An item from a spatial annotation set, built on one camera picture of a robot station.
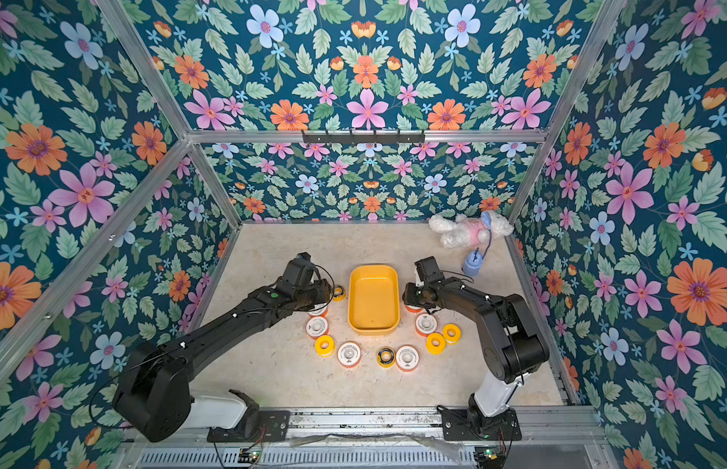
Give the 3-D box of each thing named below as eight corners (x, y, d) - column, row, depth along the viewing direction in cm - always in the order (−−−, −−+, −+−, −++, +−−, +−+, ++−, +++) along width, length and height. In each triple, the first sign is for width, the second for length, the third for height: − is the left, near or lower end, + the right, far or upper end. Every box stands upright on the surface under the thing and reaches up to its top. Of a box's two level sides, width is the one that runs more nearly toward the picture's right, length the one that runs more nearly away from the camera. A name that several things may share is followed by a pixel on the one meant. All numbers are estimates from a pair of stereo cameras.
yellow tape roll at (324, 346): (314, 357, 87) (313, 354, 85) (317, 337, 91) (316, 334, 89) (334, 357, 87) (333, 354, 85) (336, 337, 91) (335, 334, 89)
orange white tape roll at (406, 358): (395, 371, 84) (395, 369, 83) (395, 347, 89) (395, 344, 87) (419, 371, 84) (420, 369, 83) (418, 347, 89) (418, 344, 87)
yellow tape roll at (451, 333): (443, 345, 89) (444, 342, 87) (441, 326, 93) (442, 323, 91) (462, 345, 89) (463, 342, 87) (458, 326, 93) (460, 323, 91)
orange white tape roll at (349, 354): (337, 367, 85) (335, 364, 83) (339, 344, 90) (338, 341, 88) (360, 367, 85) (359, 364, 83) (361, 344, 90) (361, 341, 88)
